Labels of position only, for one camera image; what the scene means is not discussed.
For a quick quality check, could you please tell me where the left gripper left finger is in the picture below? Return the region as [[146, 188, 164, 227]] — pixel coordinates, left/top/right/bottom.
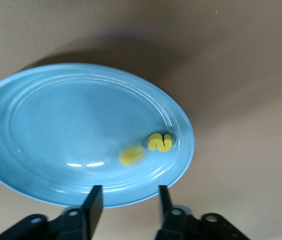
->
[[0, 184, 104, 240]]

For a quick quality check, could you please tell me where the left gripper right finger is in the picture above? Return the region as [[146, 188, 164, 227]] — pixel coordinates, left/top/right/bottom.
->
[[154, 184, 252, 240]]

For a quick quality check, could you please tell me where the yellow foam letter u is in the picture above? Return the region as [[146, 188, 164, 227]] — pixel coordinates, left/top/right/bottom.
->
[[118, 146, 146, 167]]

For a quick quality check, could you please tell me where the yellow foam number two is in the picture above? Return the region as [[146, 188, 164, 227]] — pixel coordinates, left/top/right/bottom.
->
[[147, 132, 174, 153]]

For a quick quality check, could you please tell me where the blue plate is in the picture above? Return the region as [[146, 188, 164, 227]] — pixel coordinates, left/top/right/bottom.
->
[[0, 62, 196, 209]]

